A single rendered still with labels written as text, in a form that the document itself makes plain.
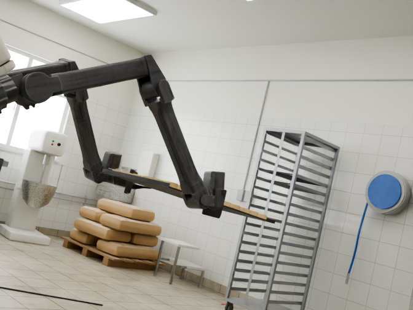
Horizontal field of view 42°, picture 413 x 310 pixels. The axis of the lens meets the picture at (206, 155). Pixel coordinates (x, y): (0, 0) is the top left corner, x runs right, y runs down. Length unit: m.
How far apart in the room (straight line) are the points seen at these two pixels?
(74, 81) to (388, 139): 4.25
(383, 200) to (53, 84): 4.07
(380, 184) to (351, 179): 0.43
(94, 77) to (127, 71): 0.11
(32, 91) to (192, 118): 5.94
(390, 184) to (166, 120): 3.70
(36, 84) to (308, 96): 4.87
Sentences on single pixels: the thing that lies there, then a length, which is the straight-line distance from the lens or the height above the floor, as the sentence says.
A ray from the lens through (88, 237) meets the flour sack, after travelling 6.93.
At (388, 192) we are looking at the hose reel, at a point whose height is 1.44.
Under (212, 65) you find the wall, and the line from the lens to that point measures 7.33.
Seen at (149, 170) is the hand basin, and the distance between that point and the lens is 7.55.
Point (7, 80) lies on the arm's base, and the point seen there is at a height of 1.17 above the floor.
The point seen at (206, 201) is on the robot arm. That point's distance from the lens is 1.72.
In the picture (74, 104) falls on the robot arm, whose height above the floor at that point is 1.22.
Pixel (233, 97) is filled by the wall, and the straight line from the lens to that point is 6.85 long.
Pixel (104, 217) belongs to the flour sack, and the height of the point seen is 0.52.
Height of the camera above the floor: 0.99
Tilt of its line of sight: 5 degrees up
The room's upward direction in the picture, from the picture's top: 14 degrees clockwise
